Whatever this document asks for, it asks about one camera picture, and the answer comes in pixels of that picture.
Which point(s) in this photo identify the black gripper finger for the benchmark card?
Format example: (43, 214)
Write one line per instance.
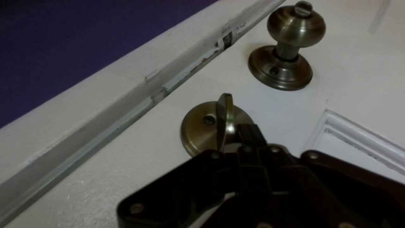
(336, 194)
(237, 181)

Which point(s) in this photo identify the brass deadbolt thumb turn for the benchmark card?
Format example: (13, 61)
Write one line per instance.
(212, 125)

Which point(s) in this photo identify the white panel door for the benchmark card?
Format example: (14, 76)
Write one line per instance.
(352, 109)

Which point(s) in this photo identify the brass door knob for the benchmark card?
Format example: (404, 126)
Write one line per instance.
(281, 66)

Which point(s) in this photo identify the white door frame trim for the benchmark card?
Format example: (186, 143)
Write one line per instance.
(43, 145)

